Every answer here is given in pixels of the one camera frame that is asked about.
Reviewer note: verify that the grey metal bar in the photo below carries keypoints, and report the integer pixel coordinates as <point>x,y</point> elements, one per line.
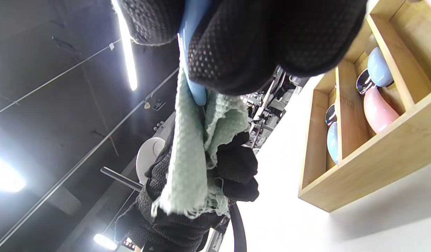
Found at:
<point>120,178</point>

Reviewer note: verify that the long ceiling strip light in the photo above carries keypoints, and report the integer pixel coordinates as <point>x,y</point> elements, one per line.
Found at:
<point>127,52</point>

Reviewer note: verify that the person's right hand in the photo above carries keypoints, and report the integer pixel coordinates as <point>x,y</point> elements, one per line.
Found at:
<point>271,35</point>

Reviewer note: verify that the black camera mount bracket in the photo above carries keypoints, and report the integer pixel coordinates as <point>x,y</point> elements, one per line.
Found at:
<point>217,238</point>

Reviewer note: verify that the bamboo cutlery tray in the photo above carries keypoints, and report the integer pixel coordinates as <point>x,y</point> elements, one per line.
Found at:
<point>376,164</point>

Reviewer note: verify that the green fish scale cleaning cloth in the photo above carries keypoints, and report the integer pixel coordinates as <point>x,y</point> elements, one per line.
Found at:
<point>187,157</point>

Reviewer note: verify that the person's left hand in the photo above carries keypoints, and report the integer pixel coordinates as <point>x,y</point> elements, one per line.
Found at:
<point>236,168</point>

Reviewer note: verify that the bright ceiling light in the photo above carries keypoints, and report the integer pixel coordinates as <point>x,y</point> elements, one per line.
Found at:
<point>105,241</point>
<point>5,176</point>

